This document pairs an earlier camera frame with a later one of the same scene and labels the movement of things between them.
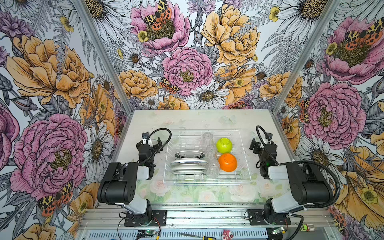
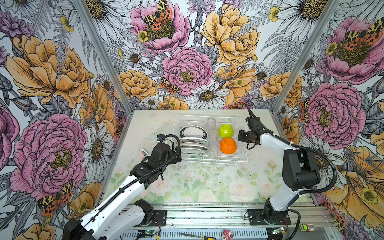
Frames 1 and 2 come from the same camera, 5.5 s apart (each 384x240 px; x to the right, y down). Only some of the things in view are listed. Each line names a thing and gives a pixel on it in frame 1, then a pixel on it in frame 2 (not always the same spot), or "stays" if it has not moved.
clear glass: [211, 152] → [213, 135]
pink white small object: [227, 234] stays
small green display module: [307, 227] stays
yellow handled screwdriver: [203, 237] stays
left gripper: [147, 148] → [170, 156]
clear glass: [207, 140] → [210, 123]
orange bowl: [227, 162] → [227, 145]
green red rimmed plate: [190, 154] → [193, 131]
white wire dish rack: [205, 156] → [209, 138]
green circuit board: [147, 233] stays
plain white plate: [189, 170] → [194, 146]
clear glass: [213, 168] → [214, 149]
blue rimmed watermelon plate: [189, 163] → [194, 140]
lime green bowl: [224, 145] → [225, 131]
